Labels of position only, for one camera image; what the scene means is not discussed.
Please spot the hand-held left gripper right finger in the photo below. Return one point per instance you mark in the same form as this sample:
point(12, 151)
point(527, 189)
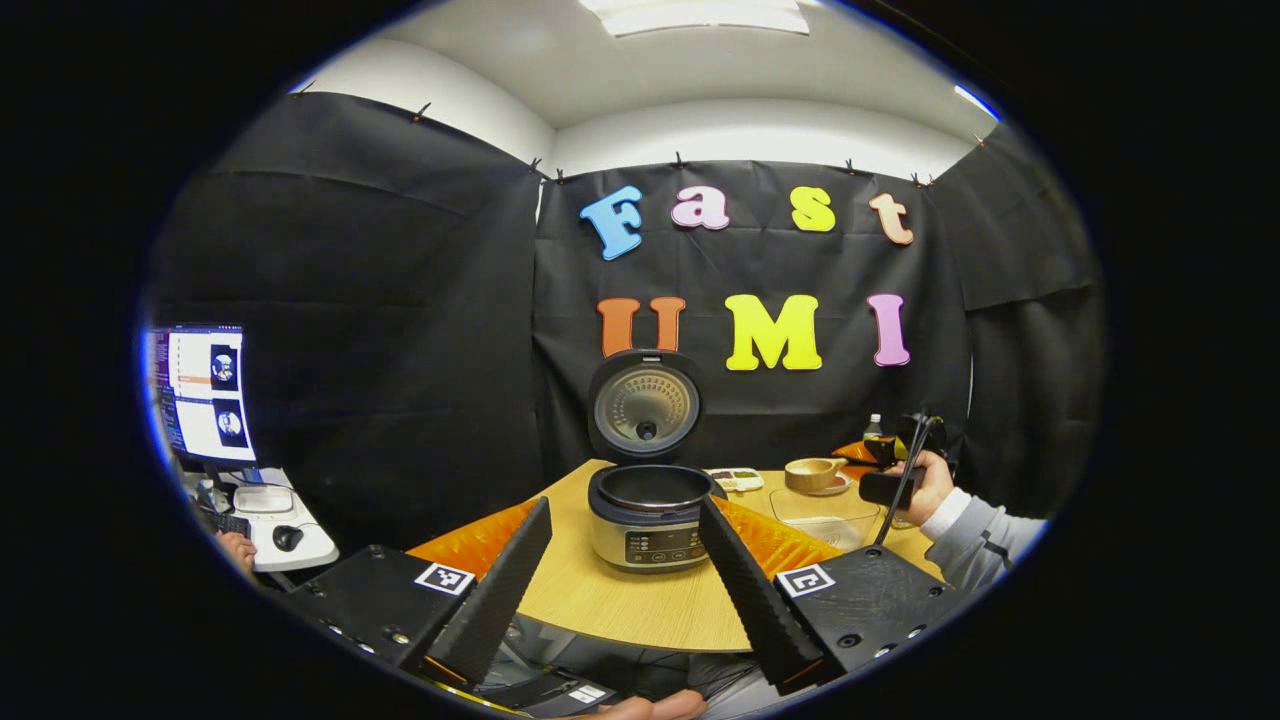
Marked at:
point(750, 590)

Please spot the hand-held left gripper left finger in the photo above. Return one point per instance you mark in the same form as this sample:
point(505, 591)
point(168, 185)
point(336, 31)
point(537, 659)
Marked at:
point(500, 590)

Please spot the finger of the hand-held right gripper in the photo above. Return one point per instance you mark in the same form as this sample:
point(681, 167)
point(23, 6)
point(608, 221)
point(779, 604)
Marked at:
point(858, 452)

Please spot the wooden spoon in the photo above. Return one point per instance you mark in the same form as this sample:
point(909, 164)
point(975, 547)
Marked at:
point(812, 472)

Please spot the black silver rice cooker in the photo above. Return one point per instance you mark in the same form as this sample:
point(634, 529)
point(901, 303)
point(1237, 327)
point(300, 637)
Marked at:
point(650, 530)

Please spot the clear rice container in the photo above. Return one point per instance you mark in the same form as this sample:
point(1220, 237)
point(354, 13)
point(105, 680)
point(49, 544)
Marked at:
point(800, 505)

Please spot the green tea bottle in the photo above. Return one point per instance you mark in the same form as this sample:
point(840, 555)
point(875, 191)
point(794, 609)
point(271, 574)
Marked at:
point(873, 427)

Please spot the person's grey trousers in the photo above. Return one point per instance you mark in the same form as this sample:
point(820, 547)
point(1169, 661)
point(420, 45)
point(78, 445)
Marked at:
point(740, 692)

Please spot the white seasoning tray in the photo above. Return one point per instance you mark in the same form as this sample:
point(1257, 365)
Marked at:
point(735, 480)

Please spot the black device white label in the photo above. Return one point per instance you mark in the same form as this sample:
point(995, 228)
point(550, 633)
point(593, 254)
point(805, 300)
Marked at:
point(545, 692)

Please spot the white side desk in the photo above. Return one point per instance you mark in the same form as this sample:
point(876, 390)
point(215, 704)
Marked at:
point(310, 550)

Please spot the black computer mouse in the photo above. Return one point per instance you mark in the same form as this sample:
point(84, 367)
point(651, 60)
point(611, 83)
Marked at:
point(288, 538)

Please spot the white flat device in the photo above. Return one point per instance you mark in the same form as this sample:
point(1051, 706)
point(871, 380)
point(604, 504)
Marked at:
point(263, 499)

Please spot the black backdrop cloth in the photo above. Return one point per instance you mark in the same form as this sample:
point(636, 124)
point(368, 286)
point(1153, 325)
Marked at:
point(400, 330)

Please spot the row of black cloth clips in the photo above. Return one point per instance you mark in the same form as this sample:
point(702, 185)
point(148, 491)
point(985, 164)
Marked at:
point(679, 161)

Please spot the computer monitor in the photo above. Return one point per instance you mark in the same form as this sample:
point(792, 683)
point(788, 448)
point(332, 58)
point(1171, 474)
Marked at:
point(200, 395)

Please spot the narrow ceiling light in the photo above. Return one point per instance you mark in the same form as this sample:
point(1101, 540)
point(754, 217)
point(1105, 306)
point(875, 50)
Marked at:
point(978, 102)

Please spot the ceiling light panel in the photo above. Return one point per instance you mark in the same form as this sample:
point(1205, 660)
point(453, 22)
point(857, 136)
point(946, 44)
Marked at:
point(700, 16)

